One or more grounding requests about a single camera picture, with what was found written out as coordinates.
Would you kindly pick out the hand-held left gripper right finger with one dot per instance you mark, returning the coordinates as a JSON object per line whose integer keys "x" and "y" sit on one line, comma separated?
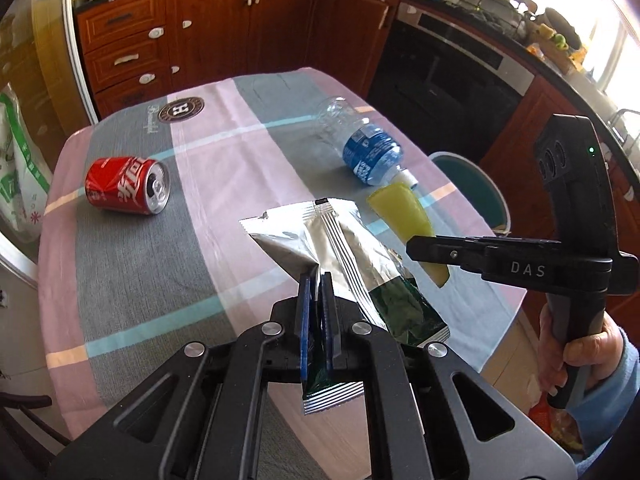
{"x": 327, "y": 320}

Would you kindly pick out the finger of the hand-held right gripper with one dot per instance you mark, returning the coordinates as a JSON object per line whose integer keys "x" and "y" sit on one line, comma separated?
{"x": 520, "y": 249}
{"x": 440, "y": 252}

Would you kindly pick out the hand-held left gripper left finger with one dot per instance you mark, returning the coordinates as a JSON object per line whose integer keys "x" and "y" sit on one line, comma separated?
{"x": 305, "y": 320}

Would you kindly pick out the silver green snack packet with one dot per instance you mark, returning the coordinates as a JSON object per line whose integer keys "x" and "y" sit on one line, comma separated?
{"x": 340, "y": 245}

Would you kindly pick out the teal trash bin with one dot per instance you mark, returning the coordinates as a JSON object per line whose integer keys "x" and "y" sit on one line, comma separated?
{"x": 475, "y": 180}

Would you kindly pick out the person's right forearm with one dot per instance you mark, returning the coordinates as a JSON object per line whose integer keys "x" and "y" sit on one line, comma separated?
{"x": 610, "y": 410}

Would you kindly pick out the person's right hand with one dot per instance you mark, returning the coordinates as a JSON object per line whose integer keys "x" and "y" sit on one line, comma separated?
{"x": 600, "y": 350}

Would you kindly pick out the clear blue-label water bottle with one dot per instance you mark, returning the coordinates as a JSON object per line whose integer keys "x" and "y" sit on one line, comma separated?
{"x": 370, "y": 152}

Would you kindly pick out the pink grey plaid tablecloth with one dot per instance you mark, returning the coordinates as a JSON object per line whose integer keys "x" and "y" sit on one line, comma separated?
{"x": 150, "y": 260}

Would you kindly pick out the wicker fruit basket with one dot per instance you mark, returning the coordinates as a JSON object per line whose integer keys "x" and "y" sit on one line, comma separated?
{"x": 550, "y": 35}

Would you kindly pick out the black built-in oven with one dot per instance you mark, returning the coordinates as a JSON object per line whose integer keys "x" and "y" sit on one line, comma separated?
{"x": 440, "y": 85}

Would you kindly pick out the orange snack bag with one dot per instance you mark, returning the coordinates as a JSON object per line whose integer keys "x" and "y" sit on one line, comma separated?
{"x": 550, "y": 425}

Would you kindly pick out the red soda can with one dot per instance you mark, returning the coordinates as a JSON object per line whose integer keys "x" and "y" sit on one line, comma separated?
{"x": 120, "y": 185}

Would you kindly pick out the wooden cabinet with drawers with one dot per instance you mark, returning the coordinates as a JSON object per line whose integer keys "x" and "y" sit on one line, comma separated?
{"x": 280, "y": 30}

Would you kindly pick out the white green plastic bag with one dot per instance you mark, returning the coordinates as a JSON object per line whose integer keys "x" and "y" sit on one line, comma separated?
{"x": 20, "y": 175}

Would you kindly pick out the dark chair frame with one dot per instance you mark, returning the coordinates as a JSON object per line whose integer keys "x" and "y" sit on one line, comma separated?
{"x": 30, "y": 401}

